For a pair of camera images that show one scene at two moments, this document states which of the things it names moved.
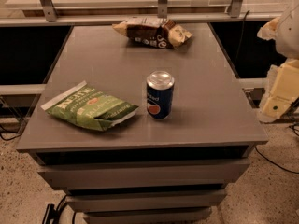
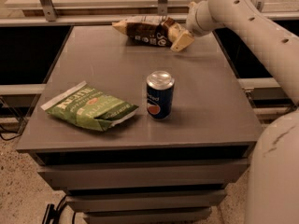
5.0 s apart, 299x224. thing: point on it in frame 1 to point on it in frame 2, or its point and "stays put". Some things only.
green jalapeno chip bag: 86,105 stays put
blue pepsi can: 159,94 stays put
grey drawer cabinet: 143,170 stays put
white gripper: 289,35 to 193,24
